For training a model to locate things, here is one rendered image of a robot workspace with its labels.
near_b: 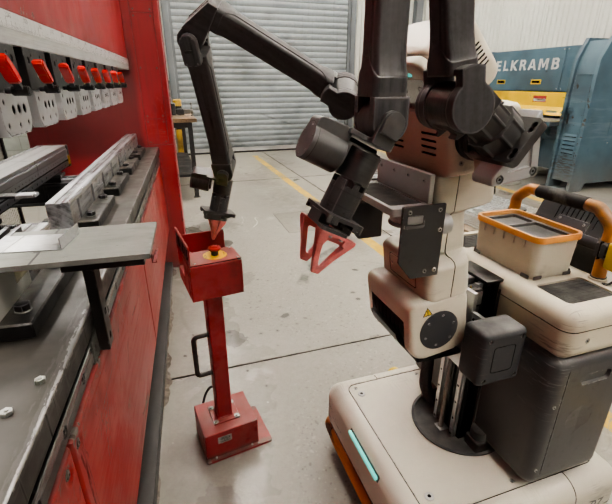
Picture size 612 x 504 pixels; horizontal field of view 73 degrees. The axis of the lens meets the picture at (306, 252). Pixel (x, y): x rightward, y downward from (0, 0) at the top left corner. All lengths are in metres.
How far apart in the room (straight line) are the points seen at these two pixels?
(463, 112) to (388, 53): 0.14
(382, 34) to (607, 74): 5.51
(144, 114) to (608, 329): 2.64
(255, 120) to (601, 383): 7.67
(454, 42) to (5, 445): 0.79
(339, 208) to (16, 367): 0.54
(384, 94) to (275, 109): 7.83
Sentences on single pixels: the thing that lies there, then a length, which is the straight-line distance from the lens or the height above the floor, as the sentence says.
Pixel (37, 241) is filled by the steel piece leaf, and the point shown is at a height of 1.00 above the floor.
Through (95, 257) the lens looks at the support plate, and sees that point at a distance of 0.77.
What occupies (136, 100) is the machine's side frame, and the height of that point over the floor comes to 1.16.
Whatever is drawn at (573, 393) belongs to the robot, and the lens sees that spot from 1.21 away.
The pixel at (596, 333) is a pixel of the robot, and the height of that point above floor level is 0.75.
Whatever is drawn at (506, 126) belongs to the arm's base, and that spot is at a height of 1.20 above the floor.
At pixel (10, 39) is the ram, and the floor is 1.35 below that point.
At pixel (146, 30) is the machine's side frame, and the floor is 1.56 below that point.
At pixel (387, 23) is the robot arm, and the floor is 1.34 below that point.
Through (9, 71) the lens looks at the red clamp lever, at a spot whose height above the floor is 1.29.
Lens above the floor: 1.27
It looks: 22 degrees down
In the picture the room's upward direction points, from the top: straight up
